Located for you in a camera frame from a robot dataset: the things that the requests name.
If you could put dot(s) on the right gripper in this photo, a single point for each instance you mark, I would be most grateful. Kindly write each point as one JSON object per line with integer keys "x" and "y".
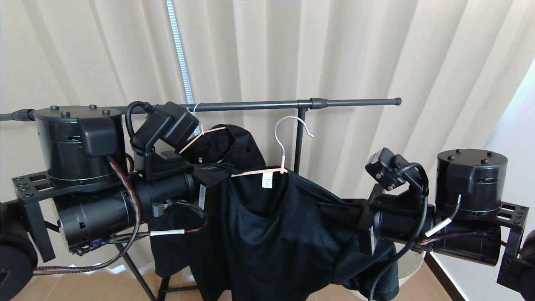
{"x": 397, "y": 225}

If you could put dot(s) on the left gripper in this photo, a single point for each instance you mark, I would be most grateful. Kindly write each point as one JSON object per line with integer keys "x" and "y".
{"x": 171, "y": 192}

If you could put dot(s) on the pink clothes hanger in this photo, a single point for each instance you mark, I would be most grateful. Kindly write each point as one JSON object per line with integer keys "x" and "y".
{"x": 281, "y": 146}
{"x": 200, "y": 136}

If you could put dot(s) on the black garment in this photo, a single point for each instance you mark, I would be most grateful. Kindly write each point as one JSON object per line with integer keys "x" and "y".
{"x": 238, "y": 146}
{"x": 271, "y": 251}

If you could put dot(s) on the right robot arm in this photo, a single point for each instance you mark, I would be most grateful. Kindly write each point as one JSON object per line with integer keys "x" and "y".
{"x": 472, "y": 209}

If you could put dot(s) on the black clothes rack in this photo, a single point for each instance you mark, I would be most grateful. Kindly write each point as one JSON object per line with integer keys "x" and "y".
{"x": 250, "y": 104}

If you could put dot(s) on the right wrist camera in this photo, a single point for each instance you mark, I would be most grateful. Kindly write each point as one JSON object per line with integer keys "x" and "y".
{"x": 388, "y": 167}

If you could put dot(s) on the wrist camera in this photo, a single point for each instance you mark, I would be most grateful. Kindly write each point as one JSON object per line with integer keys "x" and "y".
{"x": 388, "y": 167}
{"x": 167, "y": 125}

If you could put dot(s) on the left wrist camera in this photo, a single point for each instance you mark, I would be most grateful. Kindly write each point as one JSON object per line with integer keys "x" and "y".
{"x": 167, "y": 125}

